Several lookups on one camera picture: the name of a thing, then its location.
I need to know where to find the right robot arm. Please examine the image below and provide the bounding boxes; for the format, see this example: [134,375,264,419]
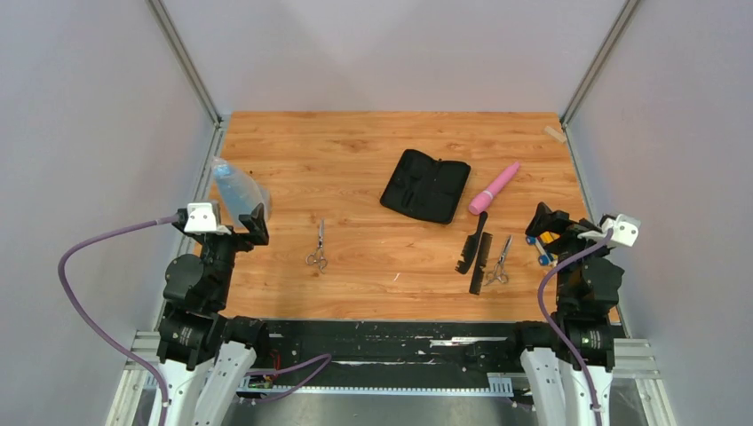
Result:
[506,202,624,425]

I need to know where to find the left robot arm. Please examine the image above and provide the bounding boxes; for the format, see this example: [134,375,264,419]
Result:
[149,201,272,425]

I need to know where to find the black zippered tool case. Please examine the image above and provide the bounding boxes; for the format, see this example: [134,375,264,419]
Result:
[379,149,472,225]

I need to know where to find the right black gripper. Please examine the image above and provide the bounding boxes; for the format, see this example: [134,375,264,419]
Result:
[523,201,610,306]

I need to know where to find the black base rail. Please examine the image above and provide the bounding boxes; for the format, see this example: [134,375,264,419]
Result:
[256,319,523,389]

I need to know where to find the black handled comb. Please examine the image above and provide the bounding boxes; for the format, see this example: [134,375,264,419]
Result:
[455,211,488,274]

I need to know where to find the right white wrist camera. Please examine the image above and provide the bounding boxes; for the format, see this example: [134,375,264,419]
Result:
[578,214,642,248]

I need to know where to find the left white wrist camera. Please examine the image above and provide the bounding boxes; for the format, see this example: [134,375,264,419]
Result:
[182,201,231,234]

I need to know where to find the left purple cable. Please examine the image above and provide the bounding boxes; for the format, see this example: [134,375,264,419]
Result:
[57,214,184,426]

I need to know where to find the clear blue spray bottle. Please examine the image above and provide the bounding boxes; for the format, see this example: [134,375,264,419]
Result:
[211,157,272,226]

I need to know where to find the pink hair trimmer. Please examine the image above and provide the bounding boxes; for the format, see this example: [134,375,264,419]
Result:
[468,162,520,216]

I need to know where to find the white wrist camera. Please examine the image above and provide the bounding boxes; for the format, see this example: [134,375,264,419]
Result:
[182,201,231,234]
[578,214,642,248]

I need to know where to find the tape piece on table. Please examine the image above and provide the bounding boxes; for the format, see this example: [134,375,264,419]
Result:
[543,126,567,144]

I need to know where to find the silver scissors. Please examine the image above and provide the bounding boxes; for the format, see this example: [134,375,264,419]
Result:
[484,234,513,286]
[305,218,328,273]

